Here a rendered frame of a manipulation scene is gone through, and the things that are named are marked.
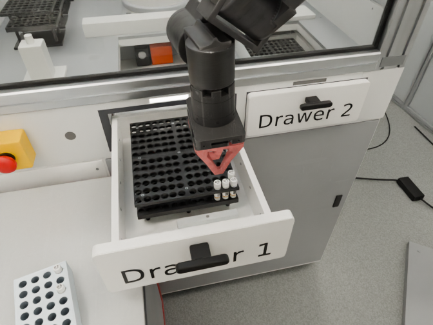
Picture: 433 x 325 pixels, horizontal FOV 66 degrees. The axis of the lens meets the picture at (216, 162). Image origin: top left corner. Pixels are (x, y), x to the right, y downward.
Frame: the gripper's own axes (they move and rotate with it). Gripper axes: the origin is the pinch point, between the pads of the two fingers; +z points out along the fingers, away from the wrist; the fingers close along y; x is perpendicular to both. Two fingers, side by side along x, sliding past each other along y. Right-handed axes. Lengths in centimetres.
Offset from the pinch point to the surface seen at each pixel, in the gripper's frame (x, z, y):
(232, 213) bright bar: 2.3, 11.8, 1.4
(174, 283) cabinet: -15, 82, -23
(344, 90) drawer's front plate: 33.9, 6.5, -22.9
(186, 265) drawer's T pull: -6.9, 5.0, 13.5
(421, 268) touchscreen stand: 87, 96, -16
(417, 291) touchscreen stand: 79, 96, -7
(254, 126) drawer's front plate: 12.7, 12.3, -22.3
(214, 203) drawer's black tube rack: -0.8, 9.5, 0.3
